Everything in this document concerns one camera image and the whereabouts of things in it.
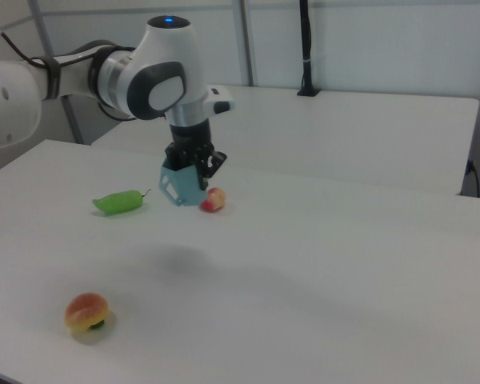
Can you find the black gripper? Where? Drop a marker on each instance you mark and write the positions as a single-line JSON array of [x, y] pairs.
[[192, 150]]

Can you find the teal hexagonal mug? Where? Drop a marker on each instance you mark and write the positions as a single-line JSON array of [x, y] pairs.
[[182, 186]]

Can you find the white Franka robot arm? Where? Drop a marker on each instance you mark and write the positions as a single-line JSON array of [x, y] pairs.
[[104, 76]]

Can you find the red apple toy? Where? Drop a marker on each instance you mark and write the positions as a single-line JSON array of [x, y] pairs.
[[213, 200]]

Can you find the green toy pepper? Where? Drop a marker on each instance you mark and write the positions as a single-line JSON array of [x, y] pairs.
[[118, 202]]

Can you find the black pole with base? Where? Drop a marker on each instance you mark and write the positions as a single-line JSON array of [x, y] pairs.
[[306, 48]]

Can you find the orange toy peach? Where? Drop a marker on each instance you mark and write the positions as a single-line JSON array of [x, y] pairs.
[[87, 313]]

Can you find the grey metal partition post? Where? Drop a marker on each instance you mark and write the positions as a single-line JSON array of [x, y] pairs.
[[246, 40]]

